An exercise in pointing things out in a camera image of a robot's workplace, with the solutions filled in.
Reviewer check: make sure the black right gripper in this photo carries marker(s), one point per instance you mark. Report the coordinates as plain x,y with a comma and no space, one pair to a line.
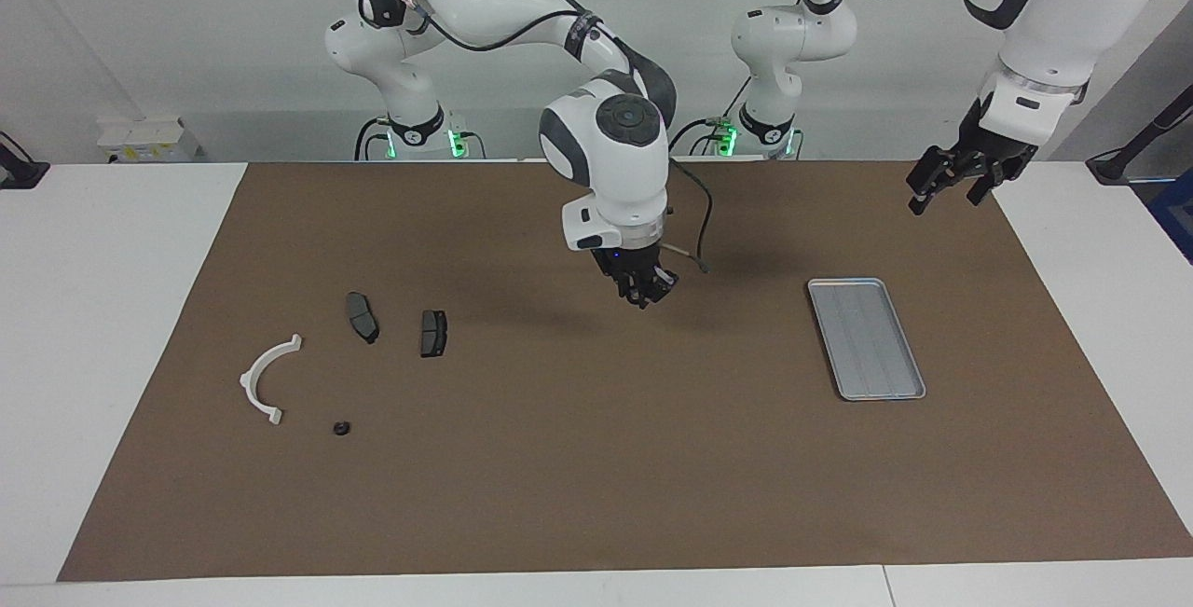
638,264

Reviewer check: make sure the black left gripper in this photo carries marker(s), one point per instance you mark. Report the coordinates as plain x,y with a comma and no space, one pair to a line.
983,164

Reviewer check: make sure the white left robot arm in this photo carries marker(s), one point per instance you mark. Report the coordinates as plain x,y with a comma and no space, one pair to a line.
1062,29

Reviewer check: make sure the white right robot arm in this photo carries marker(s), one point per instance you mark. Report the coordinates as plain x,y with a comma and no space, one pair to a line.
615,169

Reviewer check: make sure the silver metal tray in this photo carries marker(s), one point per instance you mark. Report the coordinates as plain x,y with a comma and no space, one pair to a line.
867,341

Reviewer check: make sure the brown table mat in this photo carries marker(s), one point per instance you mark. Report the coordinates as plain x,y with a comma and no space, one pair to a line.
596,458

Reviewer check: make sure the short dark brake pad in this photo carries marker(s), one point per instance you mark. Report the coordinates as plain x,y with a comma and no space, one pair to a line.
433,334

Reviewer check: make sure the blue box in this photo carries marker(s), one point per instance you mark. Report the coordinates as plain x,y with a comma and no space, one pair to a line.
1176,215

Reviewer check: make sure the long dark brake pad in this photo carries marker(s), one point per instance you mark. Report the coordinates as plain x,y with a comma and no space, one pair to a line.
362,318

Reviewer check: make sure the white power socket box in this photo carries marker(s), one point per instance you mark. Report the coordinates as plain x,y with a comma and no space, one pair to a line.
144,139

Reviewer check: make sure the black table clamp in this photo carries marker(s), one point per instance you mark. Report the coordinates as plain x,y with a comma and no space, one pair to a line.
19,173

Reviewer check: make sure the white curved plastic bracket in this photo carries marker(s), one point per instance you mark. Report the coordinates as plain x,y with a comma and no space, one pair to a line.
252,388

